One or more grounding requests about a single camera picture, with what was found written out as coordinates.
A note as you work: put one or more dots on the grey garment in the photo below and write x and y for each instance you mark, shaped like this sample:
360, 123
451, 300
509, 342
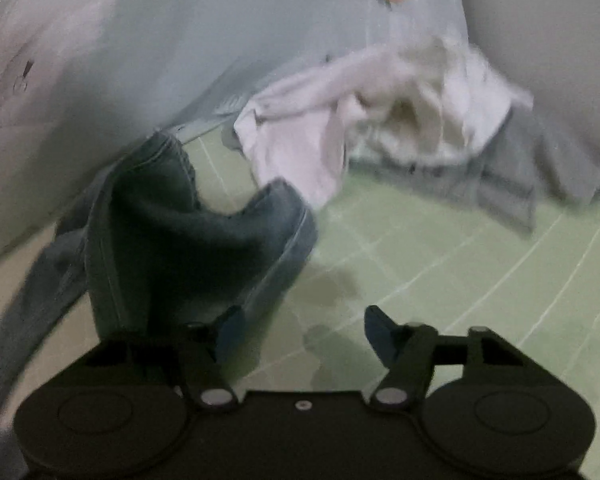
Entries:
520, 170

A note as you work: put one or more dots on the cream garment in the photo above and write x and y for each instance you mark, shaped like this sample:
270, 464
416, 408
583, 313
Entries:
430, 95

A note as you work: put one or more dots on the green grid mat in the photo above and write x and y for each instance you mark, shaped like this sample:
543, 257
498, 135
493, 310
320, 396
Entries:
430, 260

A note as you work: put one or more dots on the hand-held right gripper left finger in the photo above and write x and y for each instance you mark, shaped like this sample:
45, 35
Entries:
230, 331

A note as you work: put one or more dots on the pale pink white garment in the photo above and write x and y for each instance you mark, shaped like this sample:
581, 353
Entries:
300, 125

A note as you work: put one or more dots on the light blue carrot print sheet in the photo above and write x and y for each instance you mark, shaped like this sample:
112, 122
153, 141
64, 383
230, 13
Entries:
180, 35

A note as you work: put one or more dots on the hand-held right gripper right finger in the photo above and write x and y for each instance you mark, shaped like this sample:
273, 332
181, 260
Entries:
380, 336

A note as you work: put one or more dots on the blue denim jeans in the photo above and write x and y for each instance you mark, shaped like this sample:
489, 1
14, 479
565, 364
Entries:
170, 240

